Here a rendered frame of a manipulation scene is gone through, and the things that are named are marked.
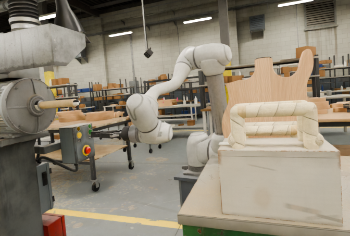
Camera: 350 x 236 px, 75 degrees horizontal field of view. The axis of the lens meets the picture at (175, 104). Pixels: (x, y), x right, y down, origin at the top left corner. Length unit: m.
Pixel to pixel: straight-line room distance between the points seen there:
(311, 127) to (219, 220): 0.32
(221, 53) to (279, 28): 10.86
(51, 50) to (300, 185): 0.84
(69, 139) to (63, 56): 0.57
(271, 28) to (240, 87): 11.19
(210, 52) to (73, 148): 0.91
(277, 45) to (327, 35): 1.99
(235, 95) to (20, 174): 1.07
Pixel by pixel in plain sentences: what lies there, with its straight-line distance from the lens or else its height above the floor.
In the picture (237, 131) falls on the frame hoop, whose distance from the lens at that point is 0.61.
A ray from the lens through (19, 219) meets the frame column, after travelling 1.42.
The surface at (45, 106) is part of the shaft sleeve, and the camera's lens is 1.14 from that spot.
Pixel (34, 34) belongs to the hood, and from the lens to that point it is 0.97.
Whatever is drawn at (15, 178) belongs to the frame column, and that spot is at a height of 0.92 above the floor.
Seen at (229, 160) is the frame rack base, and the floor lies 1.08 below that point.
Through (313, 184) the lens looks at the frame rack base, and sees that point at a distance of 0.64.
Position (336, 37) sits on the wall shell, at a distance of 12.46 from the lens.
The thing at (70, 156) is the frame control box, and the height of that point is 0.96.
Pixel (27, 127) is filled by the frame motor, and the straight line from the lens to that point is 1.18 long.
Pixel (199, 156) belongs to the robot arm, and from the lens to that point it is 1.54.
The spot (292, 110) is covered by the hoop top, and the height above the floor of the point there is 1.20.
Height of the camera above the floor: 1.26
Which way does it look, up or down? 3 degrees down
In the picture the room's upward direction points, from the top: 5 degrees counter-clockwise
